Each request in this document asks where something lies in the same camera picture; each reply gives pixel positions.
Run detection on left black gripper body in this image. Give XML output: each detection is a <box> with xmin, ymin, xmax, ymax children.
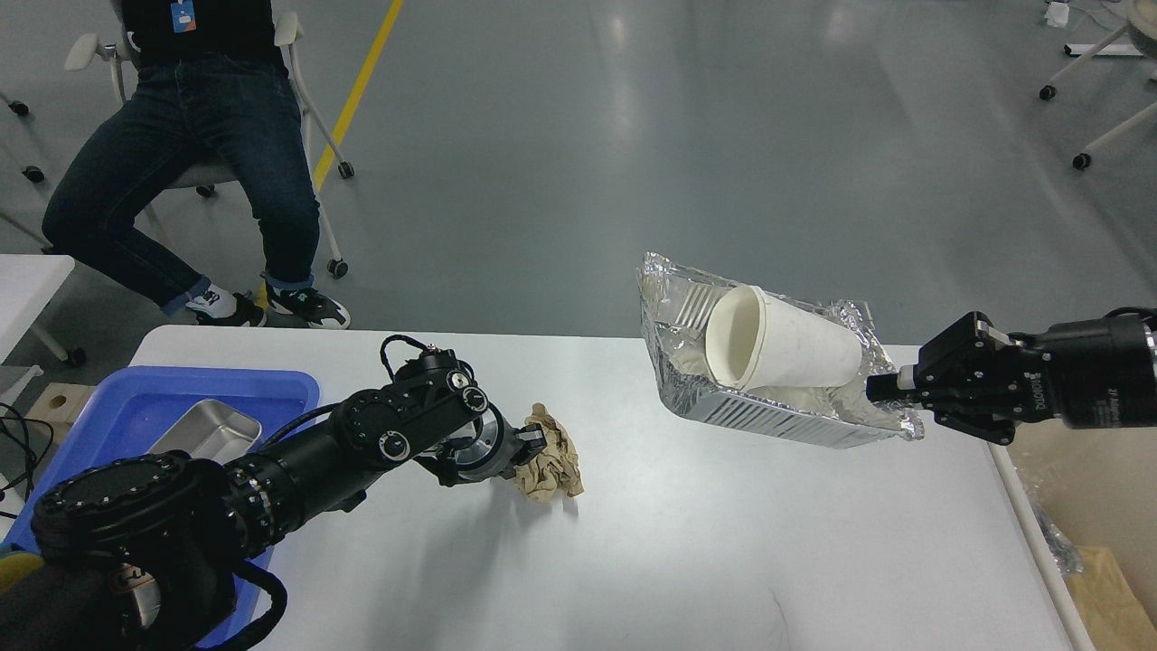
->
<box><xmin>439</xmin><ymin>405</ymin><xmax>523</xmax><ymax>486</ymax></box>

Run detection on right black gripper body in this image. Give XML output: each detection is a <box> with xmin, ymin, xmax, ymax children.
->
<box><xmin>1030</xmin><ymin>312</ymin><xmax>1156</xmax><ymax>429</ymax></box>

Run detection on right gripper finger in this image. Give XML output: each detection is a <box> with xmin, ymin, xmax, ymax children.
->
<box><xmin>931</xmin><ymin>409</ymin><xmax>1040</xmax><ymax>446</ymax></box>
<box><xmin>865</xmin><ymin>312</ymin><xmax>1044</xmax><ymax>408</ymax></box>

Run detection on brown paper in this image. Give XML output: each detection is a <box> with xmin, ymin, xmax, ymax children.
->
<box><xmin>513</xmin><ymin>404</ymin><xmax>584</xmax><ymax>504</ymax></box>

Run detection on aluminium foil tray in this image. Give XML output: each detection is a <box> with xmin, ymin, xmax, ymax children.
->
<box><xmin>638</xmin><ymin>251</ymin><xmax>924</xmax><ymax>449</ymax></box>

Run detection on white paper cup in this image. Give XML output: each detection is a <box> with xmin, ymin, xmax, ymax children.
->
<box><xmin>705</xmin><ymin>284</ymin><xmax>863</xmax><ymax>391</ymax></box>

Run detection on steel rectangular container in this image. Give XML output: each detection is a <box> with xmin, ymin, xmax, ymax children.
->
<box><xmin>147</xmin><ymin>399</ymin><xmax>263</xmax><ymax>463</ymax></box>

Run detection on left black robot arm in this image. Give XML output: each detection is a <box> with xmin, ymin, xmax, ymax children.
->
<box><xmin>3</xmin><ymin>336</ymin><xmax>547</xmax><ymax>650</ymax></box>

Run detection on white plastic bin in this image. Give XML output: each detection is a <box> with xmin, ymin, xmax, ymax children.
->
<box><xmin>1008</xmin><ymin>420</ymin><xmax>1156</xmax><ymax>650</ymax></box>

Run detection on white wheeled furniture base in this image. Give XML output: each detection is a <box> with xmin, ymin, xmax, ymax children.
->
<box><xmin>1038</xmin><ymin>0</ymin><xmax>1157</xmax><ymax>173</ymax></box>

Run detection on blue plastic tray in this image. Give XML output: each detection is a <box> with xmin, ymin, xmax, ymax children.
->
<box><xmin>3</xmin><ymin>367</ymin><xmax>319</xmax><ymax>650</ymax></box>

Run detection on wooden block with hole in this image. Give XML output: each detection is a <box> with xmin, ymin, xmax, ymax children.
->
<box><xmin>25</xmin><ymin>383</ymin><xmax>95</xmax><ymax>447</ymax></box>

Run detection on person in black clothes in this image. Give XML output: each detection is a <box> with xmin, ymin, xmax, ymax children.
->
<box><xmin>42</xmin><ymin>1</ymin><xmax>352</xmax><ymax>330</ymax></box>

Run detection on blue mug yellow inside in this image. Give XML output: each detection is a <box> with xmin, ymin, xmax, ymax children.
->
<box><xmin>0</xmin><ymin>552</ymin><xmax>45</xmax><ymax>593</ymax></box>

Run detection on white side table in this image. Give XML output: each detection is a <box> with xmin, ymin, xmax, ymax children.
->
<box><xmin>1</xmin><ymin>254</ymin><xmax>75</xmax><ymax>363</ymax></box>

